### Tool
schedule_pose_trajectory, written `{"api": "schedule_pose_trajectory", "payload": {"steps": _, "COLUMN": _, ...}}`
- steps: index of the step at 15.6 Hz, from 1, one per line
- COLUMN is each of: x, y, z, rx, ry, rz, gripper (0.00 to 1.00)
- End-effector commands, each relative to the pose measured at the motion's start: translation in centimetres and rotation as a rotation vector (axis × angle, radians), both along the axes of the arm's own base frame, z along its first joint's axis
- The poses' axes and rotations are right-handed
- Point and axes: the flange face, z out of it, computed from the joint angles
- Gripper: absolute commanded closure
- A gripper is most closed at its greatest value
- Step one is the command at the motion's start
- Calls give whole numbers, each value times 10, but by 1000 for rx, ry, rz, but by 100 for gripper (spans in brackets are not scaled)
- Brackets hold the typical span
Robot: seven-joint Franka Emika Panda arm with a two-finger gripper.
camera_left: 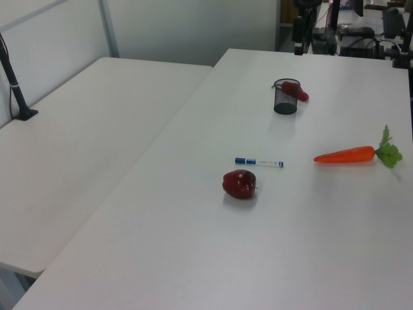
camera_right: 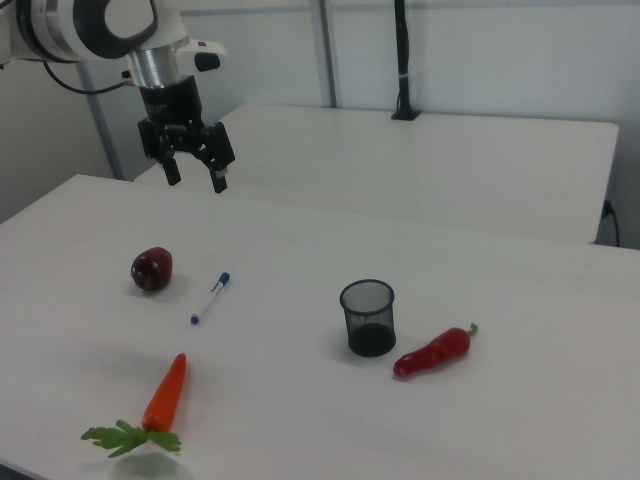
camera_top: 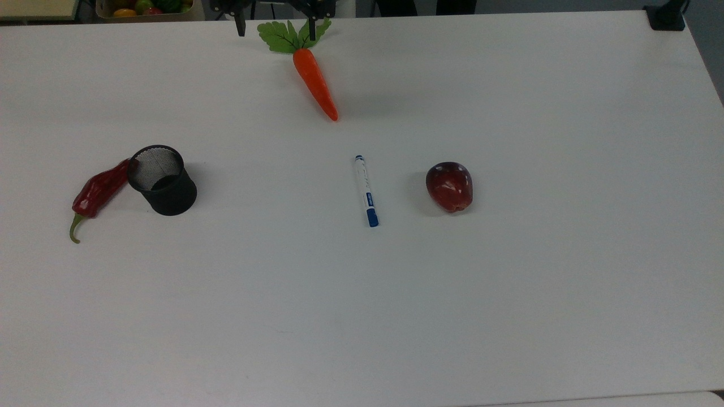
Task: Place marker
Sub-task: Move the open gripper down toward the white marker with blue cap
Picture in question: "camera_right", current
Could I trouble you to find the black mesh pen cup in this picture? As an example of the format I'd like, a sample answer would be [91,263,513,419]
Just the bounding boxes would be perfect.
[339,279,398,359]

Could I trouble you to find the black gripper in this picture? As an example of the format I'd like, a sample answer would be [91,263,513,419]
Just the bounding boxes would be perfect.
[137,74,237,195]

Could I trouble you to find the dark red toy apple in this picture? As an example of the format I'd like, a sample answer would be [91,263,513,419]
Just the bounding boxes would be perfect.
[130,246,176,293]

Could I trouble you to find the red toy chili pepper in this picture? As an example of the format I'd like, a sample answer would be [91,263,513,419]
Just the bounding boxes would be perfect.
[392,322,480,380]

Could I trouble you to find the orange toy carrot green leaves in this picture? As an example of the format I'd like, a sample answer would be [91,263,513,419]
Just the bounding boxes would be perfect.
[80,352,188,459]

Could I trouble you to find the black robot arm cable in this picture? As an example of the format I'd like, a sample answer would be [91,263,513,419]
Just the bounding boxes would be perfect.
[43,59,139,96]

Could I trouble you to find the black pole with base plate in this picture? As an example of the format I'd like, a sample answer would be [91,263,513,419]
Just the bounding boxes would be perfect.
[390,0,421,122]

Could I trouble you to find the grey partition post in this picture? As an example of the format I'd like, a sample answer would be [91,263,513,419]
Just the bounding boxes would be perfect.
[77,62,125,181]
[308,0,344,109]

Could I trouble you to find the white marker with blue cap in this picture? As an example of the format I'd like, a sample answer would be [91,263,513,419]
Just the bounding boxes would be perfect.
[189,271,232,327]

